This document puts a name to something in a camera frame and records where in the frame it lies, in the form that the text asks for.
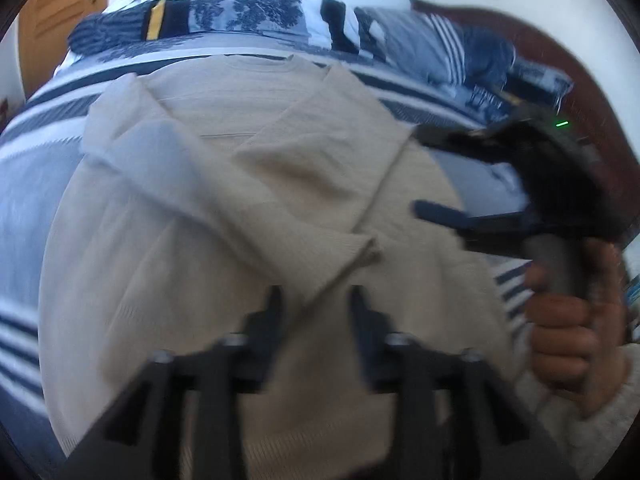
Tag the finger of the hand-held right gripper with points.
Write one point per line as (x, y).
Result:
(450, 141)
(450, 215)

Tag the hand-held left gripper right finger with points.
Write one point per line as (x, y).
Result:
(358, 312)

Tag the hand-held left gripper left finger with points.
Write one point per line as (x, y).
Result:
(274, 312)

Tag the beige knit sweater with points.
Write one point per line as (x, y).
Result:
(240, 210)

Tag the person's right forearm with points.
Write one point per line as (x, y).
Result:
(600, 440)

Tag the person's right hand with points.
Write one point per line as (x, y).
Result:
(565, 340)

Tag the blue tree print pillow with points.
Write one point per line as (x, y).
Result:
(530, 80)

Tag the grey striped pillow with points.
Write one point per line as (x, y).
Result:
(425, 42)

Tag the dark wooden headboard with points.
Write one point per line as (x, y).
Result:
(565, 50)

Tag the folded tree print quilt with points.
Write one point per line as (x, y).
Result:
(240, 12)

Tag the blue white striped blanket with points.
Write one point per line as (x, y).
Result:
(30, 185)

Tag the wooden door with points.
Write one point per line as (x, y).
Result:
(60, 15)

